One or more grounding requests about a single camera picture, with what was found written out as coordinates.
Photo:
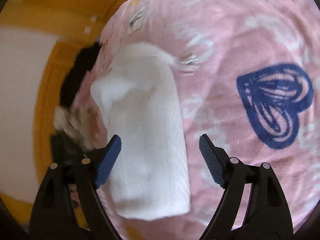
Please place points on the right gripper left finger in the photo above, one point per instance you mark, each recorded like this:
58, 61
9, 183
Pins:
53, 215

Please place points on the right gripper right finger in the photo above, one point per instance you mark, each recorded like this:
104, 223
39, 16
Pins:
267, 215

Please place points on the white knit sweater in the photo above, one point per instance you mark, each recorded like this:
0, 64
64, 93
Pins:
138, 101

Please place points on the pink patterned bed quilt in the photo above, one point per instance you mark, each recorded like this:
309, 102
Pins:
255, 93

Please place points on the black garment on bed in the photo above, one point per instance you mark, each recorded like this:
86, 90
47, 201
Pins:
83, 63

